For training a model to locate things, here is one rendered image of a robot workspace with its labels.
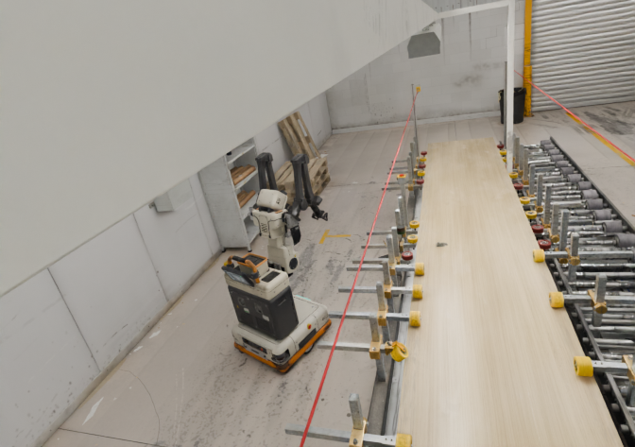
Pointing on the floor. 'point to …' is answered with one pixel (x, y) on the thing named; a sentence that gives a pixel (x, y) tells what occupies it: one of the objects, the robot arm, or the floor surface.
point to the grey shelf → (230, 237)
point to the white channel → (167, 82)
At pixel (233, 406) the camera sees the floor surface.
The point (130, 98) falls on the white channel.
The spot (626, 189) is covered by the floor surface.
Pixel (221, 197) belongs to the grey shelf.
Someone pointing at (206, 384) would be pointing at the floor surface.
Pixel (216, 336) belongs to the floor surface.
